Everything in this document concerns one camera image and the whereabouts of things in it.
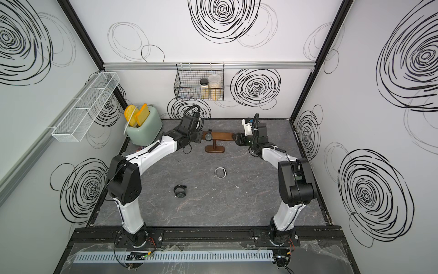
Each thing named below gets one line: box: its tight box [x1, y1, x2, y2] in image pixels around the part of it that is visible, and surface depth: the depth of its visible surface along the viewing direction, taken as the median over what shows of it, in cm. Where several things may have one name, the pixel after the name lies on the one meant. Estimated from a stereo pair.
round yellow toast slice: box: [124, 105, 140, 127], surface depth 97 cm
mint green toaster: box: [125, 105, 164, 147], surface depth 101 cm
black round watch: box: [173, 184, 188, 199], surface depth 86 cm
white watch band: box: [213, 166, 227, 180], surface depth 96 cm
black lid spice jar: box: [199, 78, 209, 100], surface depth 88 cm
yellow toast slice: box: [135, 103, 150, 127], surface depth 98 cm
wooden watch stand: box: [201, 131, 234, 153], surface depth 94 cm
